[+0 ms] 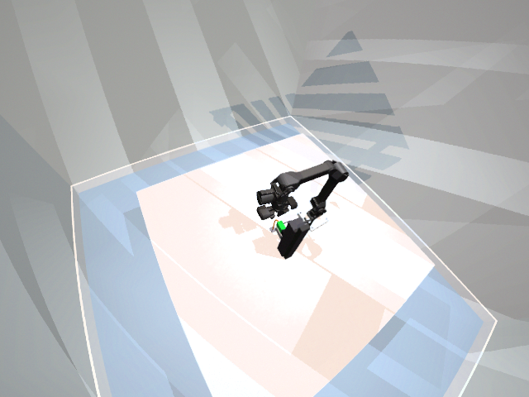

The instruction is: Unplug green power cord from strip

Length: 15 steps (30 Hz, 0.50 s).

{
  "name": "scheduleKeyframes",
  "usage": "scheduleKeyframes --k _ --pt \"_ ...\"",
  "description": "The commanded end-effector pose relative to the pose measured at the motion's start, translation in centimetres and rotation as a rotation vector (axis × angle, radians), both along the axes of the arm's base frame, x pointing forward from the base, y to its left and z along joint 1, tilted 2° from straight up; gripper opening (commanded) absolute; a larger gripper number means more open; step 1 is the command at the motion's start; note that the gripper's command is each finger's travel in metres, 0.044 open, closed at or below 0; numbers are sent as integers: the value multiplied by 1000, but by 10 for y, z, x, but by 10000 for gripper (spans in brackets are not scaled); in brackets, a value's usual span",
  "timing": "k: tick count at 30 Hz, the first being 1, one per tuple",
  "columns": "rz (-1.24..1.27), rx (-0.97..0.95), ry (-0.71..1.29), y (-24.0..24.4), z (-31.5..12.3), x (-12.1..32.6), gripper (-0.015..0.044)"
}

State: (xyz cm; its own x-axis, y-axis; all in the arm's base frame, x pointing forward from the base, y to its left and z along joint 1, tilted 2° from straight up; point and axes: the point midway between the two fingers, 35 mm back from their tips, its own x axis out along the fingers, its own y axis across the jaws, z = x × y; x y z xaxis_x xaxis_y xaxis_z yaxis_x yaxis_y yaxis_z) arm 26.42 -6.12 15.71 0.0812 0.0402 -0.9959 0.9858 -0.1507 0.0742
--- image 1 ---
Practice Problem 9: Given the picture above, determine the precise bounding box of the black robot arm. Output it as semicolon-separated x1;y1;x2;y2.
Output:
256;160;349;220

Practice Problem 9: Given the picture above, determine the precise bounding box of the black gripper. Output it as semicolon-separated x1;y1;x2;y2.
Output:
256;196;298;221

